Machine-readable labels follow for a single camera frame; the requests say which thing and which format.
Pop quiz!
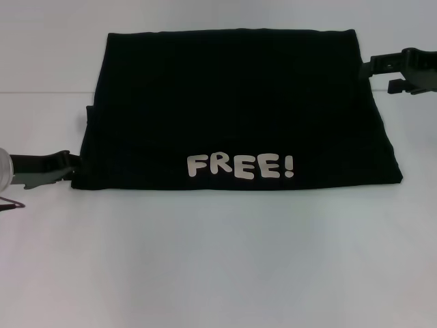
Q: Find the thin dark arm cable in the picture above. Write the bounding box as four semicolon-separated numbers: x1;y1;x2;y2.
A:
0;196;27;213

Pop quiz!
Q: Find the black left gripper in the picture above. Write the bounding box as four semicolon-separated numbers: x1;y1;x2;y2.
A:
9;150;83;191

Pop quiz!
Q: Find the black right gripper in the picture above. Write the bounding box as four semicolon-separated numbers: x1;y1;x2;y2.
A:
362;47;437;95

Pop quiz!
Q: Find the black shirt with FREE print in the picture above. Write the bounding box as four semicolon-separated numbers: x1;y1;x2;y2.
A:
70;29;404;191

